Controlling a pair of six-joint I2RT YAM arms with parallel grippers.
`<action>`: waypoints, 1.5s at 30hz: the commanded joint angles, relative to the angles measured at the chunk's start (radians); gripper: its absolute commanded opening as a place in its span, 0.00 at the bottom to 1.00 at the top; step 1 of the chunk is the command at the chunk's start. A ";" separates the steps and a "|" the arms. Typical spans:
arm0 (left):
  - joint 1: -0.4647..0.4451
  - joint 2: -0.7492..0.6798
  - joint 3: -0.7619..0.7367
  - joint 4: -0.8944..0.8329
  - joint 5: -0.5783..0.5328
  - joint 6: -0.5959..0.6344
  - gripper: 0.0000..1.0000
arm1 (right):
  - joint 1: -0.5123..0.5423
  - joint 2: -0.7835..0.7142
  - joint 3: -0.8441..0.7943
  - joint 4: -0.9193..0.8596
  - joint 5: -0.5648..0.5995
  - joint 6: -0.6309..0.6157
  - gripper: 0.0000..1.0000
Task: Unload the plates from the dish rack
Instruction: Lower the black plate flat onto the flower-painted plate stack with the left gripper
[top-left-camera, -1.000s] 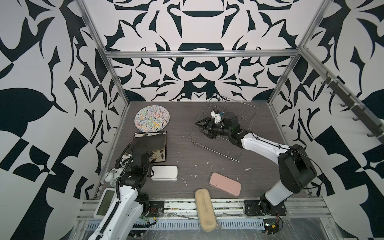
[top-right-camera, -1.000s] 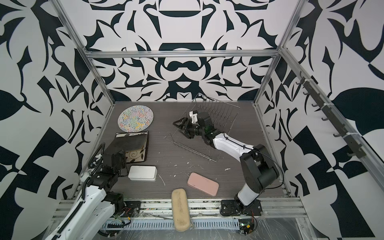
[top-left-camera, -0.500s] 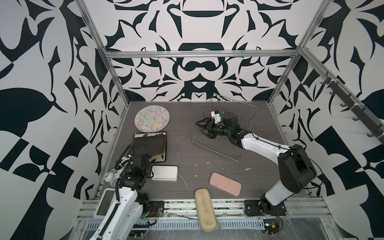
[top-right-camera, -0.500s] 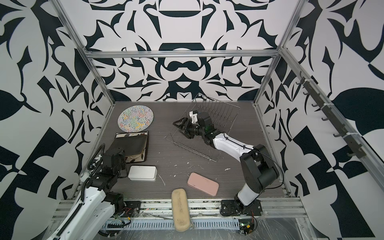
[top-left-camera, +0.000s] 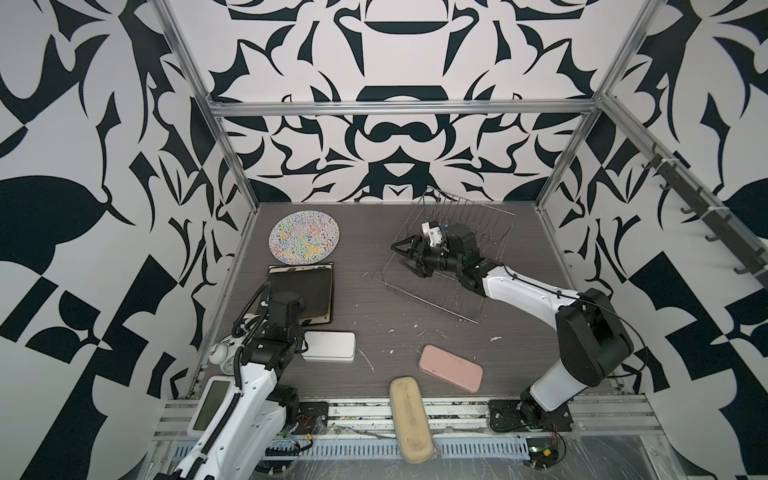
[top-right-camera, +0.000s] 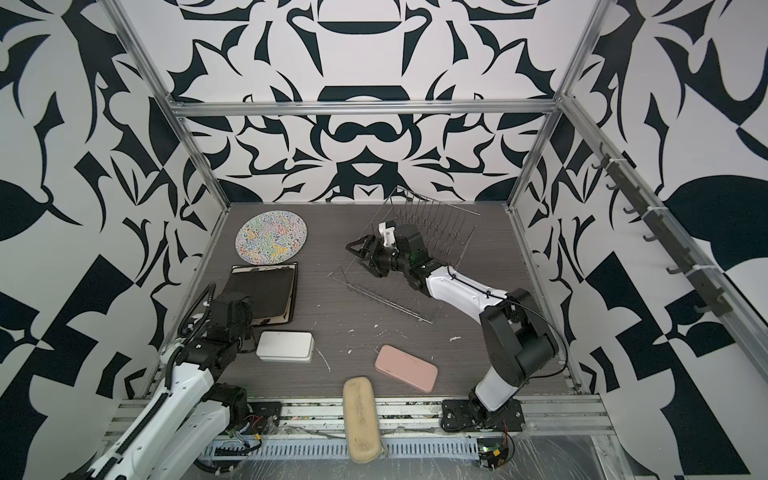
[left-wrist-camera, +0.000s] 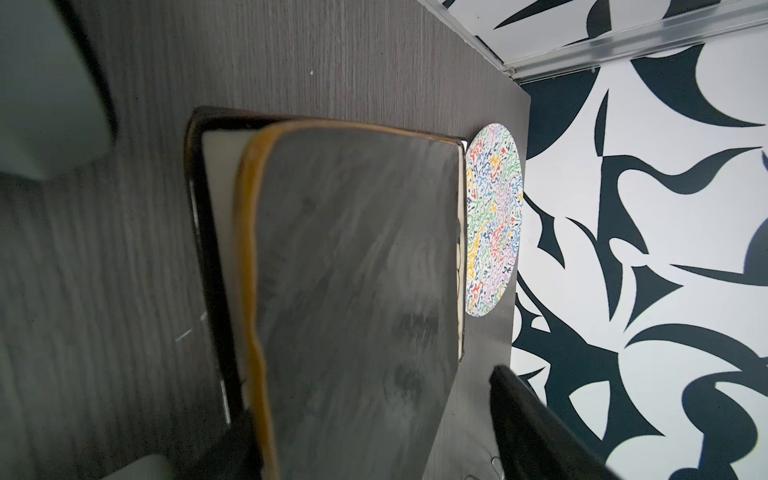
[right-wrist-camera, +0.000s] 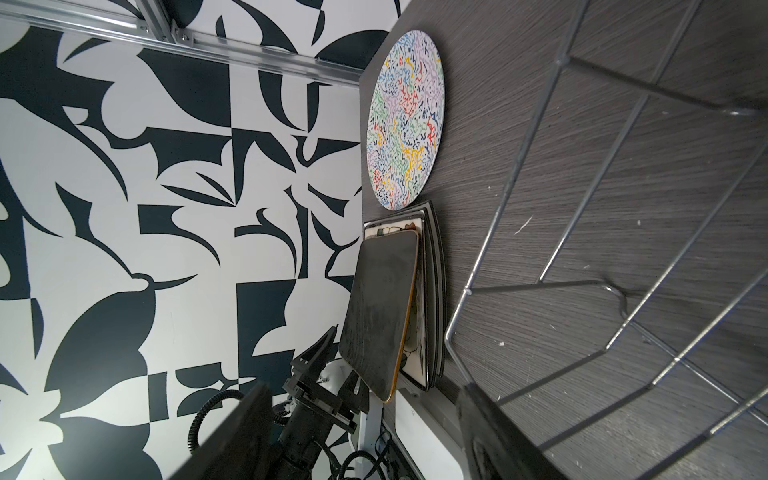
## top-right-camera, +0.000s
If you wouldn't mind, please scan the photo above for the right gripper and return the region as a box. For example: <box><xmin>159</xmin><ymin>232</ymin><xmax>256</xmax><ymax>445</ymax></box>
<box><xmin>348</xmin><ymin>235</ymin><xmax>415</xmax><ymax>277</ymax></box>

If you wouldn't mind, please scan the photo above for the large black square plate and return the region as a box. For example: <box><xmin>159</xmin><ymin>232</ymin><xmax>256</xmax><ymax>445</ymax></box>
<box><xmin>223</xmin><ymin>262</ymin><xmax>298</xmax><ymax>327</ymax></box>

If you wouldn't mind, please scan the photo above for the round speckled plate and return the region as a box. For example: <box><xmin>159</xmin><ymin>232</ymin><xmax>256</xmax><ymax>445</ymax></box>
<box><xmin>234</xmin><ymin>210</ymin><xmax>308</xmax><ymax>266</ymax></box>

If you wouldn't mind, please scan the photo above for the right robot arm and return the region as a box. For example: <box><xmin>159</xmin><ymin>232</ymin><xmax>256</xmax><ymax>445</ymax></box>
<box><xmin>345</xmin><ymin>221</ymin><xmax>565</xmax><ymax>426</ymax></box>

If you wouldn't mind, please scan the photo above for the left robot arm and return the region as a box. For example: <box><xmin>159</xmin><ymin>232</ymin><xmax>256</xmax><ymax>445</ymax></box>
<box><xmin>74</xmin><ymin>283</ymin><xmax>253</xmax><ymax>479</ymax></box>

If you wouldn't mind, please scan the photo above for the white rectangular case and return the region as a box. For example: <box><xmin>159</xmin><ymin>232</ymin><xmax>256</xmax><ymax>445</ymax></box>
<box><xmin>256</xmin><ymin>331</ymin><xmax>314</xmax><ymax>363</ymax></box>

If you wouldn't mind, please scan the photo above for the pink rectangular case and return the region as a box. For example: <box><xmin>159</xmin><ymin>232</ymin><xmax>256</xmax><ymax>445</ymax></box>
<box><xmin>374</xmin><ymin>345</ymin><xmax>438</xmax><ymax>393</ymax></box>

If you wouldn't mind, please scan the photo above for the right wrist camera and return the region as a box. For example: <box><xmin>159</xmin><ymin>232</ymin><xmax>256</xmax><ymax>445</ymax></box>
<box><xmin>378</xmin><ymin>220</ymin><xmax>396</xmax><ymax>248</ymax></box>

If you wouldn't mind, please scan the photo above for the wire dish rack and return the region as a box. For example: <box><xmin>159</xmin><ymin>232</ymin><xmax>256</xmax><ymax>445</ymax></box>
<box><xmin>330</xmin><ymin>187</ymin><xmax>481</xmax><ymax>323</ymax></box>

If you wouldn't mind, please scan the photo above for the black wall hook rail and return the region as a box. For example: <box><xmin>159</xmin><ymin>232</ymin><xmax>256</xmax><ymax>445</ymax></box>
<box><xmin>592</xmin><ymin>143</ymin><xmax>733</xmax><ymax>317</ymax></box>

